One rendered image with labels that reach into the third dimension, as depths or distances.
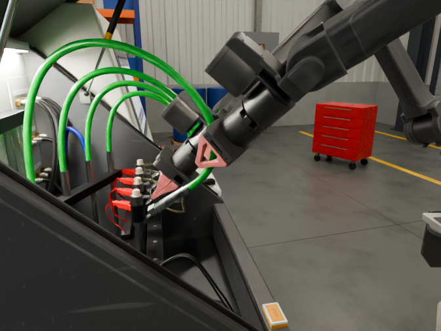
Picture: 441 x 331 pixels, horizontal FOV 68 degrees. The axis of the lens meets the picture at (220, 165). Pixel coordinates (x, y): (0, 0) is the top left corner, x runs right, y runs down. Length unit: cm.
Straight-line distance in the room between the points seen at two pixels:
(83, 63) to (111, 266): 74
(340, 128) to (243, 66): 442
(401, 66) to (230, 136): 55
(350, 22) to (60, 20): 81
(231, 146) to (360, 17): 24
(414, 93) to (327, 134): 406
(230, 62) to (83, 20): 67
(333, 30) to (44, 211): 37
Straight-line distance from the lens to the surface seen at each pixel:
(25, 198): 38
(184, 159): 66
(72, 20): 106
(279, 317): 65
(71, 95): 78
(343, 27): 43
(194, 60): 726
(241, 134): 49
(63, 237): 39
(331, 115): 491
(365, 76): 918
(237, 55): 45
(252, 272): 77
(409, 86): 93
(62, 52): 65
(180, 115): 64
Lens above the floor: 139
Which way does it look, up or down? 17 degrees down
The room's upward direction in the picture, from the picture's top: straight up
